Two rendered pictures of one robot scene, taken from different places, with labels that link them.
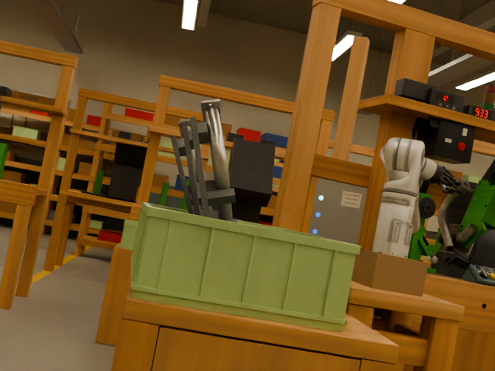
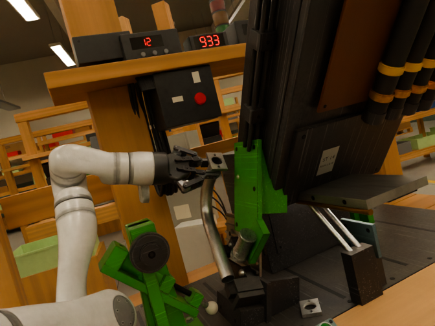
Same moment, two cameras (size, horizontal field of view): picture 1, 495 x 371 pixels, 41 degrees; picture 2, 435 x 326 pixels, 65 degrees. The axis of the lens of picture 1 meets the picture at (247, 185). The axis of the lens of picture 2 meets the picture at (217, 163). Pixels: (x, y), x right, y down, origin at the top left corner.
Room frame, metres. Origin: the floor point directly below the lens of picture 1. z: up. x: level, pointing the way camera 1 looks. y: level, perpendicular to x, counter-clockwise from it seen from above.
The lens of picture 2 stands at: (1.66, -0.74, 1.31)
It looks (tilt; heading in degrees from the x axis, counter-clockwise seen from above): 5 degrees down; 355
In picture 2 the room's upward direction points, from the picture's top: 14 degrees counter-clockwise
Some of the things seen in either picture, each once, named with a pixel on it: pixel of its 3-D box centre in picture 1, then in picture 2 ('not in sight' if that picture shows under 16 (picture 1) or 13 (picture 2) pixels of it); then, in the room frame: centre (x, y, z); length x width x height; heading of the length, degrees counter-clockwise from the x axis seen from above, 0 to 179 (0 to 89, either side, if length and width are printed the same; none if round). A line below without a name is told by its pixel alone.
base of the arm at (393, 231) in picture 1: (393, 224); not in sight; (1.83, -0.42, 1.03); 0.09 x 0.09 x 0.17; 23
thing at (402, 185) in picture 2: not in sight; (327, 189); (2.44, -1.04, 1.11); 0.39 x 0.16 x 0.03; 17
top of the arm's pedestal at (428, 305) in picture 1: (381, 294); not in sight; (1.83, -0.42, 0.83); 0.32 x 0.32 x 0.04; 13
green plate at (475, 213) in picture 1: (486, 207); (259, 184); (2.43, -0.88, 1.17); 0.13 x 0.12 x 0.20; 107
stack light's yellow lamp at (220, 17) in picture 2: (489, 99); (221, 20); (2.83, -0.96, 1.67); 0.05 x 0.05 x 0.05
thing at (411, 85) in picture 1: (415, 91); (103, 50); (2.63, -0.60, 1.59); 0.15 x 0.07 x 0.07; 107
